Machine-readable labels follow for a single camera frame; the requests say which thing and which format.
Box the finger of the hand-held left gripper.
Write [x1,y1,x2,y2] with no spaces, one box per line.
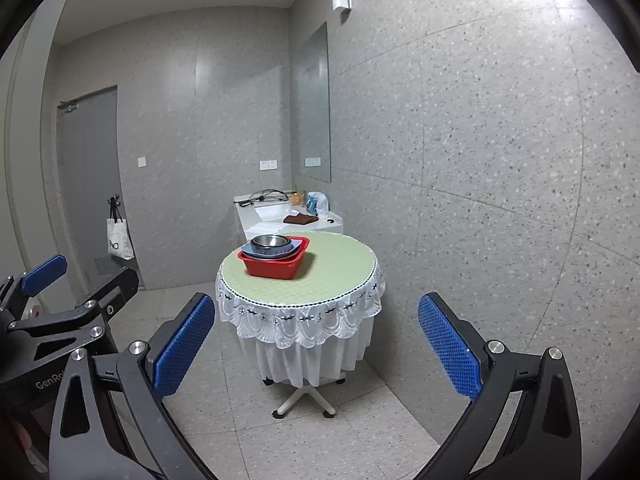
[0,254,68,323]
[7,266,140,346]

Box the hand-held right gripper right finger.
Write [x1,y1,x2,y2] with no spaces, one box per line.
[417,292,583,480]

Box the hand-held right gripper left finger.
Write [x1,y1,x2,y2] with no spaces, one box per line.
[48,292,216,480]

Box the red plastic basin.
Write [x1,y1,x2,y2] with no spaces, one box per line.
[237,236,311,281]

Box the large stainless steel bowl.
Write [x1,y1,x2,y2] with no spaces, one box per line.
[250,234,292,255]

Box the blue square plastic bowl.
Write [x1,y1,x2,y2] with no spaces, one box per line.
[241,236,305,262]

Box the white tote bag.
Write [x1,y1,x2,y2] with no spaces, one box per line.
[106,217,136,261]

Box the grey door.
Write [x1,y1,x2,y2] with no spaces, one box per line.
[56,85,146,291]

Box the round table with lace cloth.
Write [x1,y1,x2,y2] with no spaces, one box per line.
[215,232,387,388]

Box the white table base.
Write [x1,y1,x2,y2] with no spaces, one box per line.
[271,372,346,419]

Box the green round table mat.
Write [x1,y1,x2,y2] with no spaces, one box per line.
[221,233,378,308]

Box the white sink counter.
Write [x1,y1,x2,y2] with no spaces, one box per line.
[233,191,344,241]

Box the black cable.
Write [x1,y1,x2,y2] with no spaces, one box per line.
[238,189,288,207]

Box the wall mirror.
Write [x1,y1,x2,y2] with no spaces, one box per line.
[291,21,332,184]

